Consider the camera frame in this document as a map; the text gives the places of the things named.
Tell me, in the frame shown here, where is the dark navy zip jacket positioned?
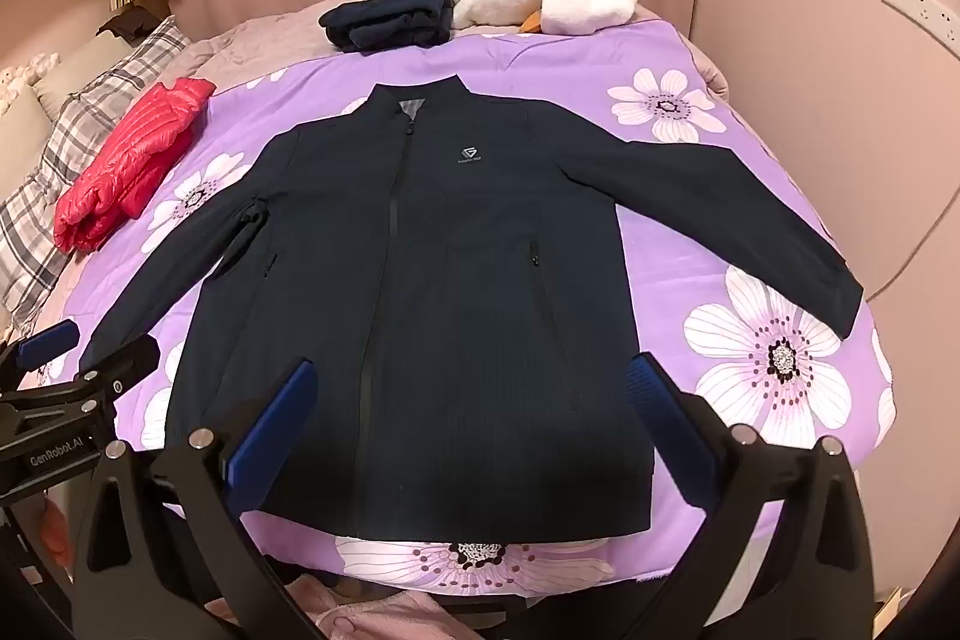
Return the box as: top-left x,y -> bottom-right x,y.
82,78 -> 862,544

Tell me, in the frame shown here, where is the pink fuzzy clothing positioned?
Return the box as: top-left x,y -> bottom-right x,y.
205,573 -> 482,640

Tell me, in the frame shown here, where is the plaid grey pillow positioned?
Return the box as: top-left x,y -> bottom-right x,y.
2,16 -> 190,331

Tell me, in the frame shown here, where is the red puffer jacket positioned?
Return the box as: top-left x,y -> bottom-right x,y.
53,78 -> 215,253

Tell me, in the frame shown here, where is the purple floral bed sheet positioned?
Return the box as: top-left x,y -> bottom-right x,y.
47,21 -> 895,596

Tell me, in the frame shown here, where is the beige cushion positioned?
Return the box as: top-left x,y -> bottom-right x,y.
2,32 -> 133,198

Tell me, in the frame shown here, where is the pink blanket under sheet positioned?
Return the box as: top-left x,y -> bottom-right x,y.
158,0 -> 366,92

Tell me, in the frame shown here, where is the folded navy garment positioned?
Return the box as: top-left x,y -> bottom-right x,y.
319,0 -> 454,55

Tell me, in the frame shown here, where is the white wall power strip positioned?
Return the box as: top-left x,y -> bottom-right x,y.
882,0 -> 958,53

